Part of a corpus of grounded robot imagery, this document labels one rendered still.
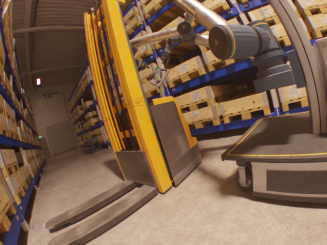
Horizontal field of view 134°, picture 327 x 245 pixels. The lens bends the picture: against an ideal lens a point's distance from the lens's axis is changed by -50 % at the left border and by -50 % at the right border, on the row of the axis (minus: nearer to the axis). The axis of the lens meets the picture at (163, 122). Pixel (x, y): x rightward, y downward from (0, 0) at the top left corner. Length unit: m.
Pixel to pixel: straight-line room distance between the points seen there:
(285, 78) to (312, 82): 0.25
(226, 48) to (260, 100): 1.61
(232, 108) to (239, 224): 1.79
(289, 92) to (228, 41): 1.70
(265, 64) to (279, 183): 0.70
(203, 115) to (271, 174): 1.86
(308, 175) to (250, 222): 0.42
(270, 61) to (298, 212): 0.90
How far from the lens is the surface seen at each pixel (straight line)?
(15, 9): 9.12
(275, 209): 1.02
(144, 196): 1.32
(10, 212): 1.83
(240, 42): 0.76
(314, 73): 1.04
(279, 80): 0.88
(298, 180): 0.90
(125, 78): 1.24
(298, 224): 0.96
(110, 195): 1.58
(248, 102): 2.26
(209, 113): 2.45
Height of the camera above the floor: 0.75
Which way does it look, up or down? 4 degrees down
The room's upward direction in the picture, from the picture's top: 17 degrees counter-clockwise
